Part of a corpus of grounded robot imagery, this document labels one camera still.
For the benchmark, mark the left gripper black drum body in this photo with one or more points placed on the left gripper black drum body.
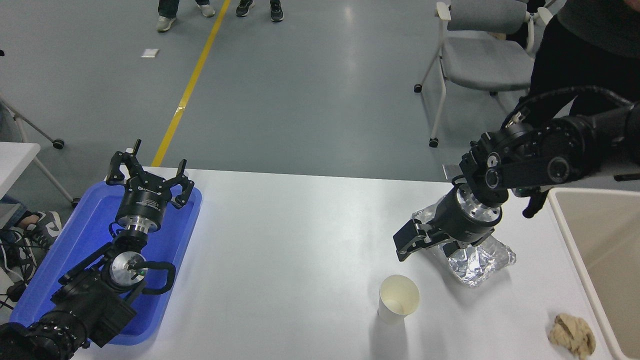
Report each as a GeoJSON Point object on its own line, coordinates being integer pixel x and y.
{"type": "Point", "coordinates": [143, 202]}

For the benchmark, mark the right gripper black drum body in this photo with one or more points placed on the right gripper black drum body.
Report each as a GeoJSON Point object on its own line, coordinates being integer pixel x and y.
{"type": "Point", "coordinates": [457, 227]}

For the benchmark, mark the white paper cup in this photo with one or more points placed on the white paper cup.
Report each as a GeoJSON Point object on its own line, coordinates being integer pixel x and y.
{"type": "Point", "coordinates": [397, 295]}

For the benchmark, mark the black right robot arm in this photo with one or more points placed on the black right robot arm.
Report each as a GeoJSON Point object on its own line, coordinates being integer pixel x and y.
{"type": "Point", "coordinates": [550, 160]}

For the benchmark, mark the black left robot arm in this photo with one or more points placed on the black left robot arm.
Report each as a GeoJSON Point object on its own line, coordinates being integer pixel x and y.
{"type": "Point", "coordinates": [90, 300]}

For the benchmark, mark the crumpled foil tray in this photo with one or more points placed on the crumpled foil tray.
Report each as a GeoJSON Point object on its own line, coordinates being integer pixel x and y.
{"type": "Point", "coordinates": [475, 265]}

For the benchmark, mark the metal floor plate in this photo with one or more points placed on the metal floor plate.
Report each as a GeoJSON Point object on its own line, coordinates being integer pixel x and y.
{"type": "Point", "coordinates": [450, 171]}

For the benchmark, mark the blue plastic tray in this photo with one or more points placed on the blue plastic tray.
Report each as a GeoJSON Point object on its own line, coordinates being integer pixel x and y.
{"type": "Point", "coordinates": [85, 230]}

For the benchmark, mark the white side table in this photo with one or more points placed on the white side table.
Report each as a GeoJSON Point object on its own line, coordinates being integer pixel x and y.
{"type": "Point", "coordinates": [15, 160]}

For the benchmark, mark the white paper scrap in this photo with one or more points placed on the white paper scrap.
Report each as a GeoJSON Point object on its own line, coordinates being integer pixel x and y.
{"type": "Point", "coordinates": [150, 53]}

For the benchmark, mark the crumpled tan paper ball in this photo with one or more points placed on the crumpled tan paper ball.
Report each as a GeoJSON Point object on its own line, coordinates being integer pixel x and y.
{"type": "Point", "coordinates": [570, 335]}

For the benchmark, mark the large pale bin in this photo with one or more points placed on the large pale bin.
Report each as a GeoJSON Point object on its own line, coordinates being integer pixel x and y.
{"type": "Point", "coordinates": [605, 240]}

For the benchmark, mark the grey chair with white frame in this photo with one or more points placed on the grey chair with white frame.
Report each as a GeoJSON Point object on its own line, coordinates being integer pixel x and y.
{"type": "Point", "coordinates": [485, 62]}

